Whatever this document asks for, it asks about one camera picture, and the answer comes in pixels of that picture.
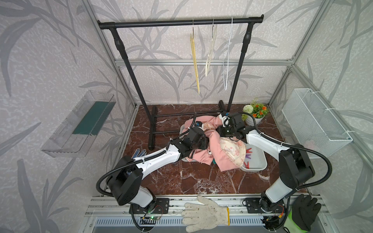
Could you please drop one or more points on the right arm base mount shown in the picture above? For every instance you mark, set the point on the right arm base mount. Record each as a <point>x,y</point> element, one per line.
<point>260,205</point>

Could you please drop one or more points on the white perforated laundry basket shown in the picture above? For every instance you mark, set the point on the white perforated laundry basket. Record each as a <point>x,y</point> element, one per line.
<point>182,129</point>

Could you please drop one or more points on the black rubber glove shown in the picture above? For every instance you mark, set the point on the black rubber glove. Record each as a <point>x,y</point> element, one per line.
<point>302,215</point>

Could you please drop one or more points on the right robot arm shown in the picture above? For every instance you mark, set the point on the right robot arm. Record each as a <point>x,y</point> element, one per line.
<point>295,166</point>

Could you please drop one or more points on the blue dotted work glove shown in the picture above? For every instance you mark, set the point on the blue dotted work glove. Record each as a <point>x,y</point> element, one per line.
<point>139,153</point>

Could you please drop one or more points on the black clothes rack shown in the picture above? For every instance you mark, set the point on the black clothes rack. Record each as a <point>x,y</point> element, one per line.
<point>152,115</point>

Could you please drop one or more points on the white plastic tray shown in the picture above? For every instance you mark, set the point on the white plastic tray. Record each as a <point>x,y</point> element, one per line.
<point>258,160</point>

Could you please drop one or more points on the potted artificial flower plant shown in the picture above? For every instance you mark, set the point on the potted artificial flower plant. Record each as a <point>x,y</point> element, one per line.
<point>257,110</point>

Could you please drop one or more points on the white knitted work glove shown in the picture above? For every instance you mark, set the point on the white knitted work glove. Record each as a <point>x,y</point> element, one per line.
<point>206,215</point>

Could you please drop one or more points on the pink jacket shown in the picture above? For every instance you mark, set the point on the pink jacket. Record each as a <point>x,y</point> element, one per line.
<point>229,154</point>

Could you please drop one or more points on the clear acrylic wall shelf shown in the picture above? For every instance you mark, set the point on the clear acrylic wall shelf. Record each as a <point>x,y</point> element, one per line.
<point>77,133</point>

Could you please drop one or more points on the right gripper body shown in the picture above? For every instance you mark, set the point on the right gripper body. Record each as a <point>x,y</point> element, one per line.
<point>227,132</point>

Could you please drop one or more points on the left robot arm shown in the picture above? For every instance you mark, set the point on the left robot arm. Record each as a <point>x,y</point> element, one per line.
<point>124,181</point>

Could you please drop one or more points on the white hanger of rainbow jacket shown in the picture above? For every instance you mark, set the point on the white hanger of rainbow jacket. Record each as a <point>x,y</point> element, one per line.
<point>226,58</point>

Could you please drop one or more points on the white wire mesh basket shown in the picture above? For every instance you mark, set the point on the white wire mesh basket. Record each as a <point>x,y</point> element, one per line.
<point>313,123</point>

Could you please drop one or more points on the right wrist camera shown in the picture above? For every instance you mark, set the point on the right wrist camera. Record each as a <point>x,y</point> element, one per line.
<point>224,119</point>

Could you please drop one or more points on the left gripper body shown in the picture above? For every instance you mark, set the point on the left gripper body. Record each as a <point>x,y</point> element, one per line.
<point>201,144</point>

